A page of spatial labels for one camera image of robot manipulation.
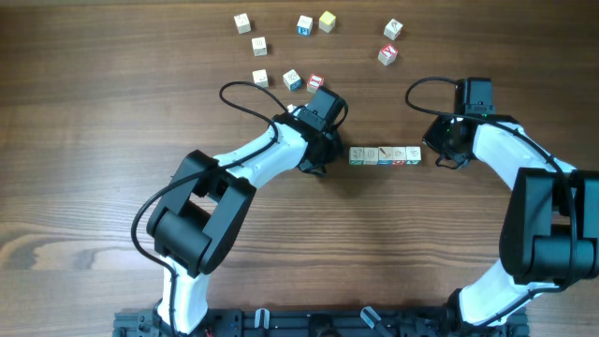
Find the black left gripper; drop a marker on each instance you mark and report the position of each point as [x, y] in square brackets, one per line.
[336, 152]

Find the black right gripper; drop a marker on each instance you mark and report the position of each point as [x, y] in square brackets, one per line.
[432, 139]

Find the wooden block green top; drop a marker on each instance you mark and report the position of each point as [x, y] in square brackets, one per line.
[413, 155]

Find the wooden block green side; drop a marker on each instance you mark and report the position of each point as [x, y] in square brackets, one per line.
[356, 156]

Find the wooden block plain back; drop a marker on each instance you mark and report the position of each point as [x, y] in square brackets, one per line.
[371, 155]

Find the wooden block red side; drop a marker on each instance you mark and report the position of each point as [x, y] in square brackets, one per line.
[261, 78]

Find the wooden block yellow top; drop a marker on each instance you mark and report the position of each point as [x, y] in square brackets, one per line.
[305, 25]

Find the wooden block yellow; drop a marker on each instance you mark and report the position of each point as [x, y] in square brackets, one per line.
[305, 25]
[327, 21]

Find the wooden block red X top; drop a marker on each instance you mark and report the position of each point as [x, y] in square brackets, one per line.
[388, 54]

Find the wooden block red 9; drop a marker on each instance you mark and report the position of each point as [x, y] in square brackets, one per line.
[393, 29]

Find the wooden block blue D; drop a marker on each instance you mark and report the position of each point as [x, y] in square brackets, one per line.
[399, 157]

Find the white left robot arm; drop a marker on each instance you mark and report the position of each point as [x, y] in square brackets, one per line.
[197, 217]

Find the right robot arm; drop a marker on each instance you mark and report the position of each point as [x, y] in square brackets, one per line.
[549, 239]

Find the wooden block blue side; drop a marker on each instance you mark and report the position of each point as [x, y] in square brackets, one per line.
[292, 80]

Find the wooden block green J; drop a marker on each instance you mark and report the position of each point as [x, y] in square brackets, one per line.
[259, 46]

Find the wooden block yellow back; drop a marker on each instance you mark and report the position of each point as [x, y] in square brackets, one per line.
[327, 21]

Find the wooden block far left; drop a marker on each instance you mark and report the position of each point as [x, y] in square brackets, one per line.
[242, 23]

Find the black mounting rail base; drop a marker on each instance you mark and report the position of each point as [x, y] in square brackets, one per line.
[420, 321]

